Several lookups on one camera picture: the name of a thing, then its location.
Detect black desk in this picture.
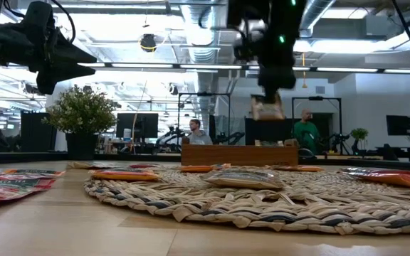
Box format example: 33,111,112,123
374,144,410,163

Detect small green potted plant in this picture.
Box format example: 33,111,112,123
350,127,369,156

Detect black hanging round device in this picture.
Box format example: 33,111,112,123
140,33,158,53

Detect yellow hanging cord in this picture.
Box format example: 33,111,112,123
301,52,308,90

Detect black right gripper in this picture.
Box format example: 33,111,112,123
256,55,298,105

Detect black partition panel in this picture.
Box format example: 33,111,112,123
20,110,58,153

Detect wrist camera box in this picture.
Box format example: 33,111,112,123
23,0,56,33
232,17,267,62

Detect bushy plant in black pot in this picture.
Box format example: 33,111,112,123
41,85,121,161

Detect long strip light rail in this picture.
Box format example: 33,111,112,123
0,61,410,74

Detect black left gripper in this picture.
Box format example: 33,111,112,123
0,23,98,95

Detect red strawberry tea packet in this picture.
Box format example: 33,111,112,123
129,163,164,169
0,178,57,208
0,174,51,183
338,167,410,176

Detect orange tea packet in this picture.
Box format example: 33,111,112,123
343,171,410,189
179,163,232,174
269,164,324,173
88,169,162,183
0,169,66,178

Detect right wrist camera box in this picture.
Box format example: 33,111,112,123
232,17,267,62

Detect black computer monitor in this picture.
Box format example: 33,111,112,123
385,114,410,137
115,112,159,139

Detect round woven placemat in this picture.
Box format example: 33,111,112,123
83,166,410,236

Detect wooden compartment caddy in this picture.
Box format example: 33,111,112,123
180,137,300,167

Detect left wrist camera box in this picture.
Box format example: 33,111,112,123
23,0,56,33

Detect black partition screen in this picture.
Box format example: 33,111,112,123
244,112,334,146

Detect silver ribbed air duct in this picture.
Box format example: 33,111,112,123
182,0,229,120

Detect silver spiral air duct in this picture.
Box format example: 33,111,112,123
295,0,337,68

